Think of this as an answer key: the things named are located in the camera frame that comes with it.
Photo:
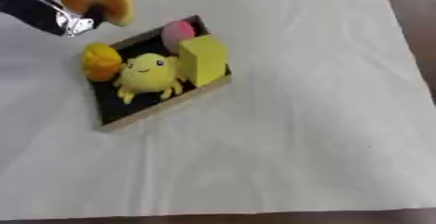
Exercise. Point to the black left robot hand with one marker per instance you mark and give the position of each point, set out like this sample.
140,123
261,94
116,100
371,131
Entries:
96,13

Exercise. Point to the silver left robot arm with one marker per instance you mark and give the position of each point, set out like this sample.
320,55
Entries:
28,8

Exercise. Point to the tan cardboard box black inside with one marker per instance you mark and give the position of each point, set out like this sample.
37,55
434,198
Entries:
122,109

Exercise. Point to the orange ridged toy fruit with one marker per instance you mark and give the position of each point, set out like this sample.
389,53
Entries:
100,60

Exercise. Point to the yellow octopus soft toy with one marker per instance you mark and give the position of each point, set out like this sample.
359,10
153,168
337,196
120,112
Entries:
146,74

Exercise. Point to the pink round toy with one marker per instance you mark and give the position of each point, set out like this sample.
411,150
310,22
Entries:
177,33

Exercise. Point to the yellow rectangular block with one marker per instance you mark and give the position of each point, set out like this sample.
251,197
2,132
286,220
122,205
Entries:
203,59

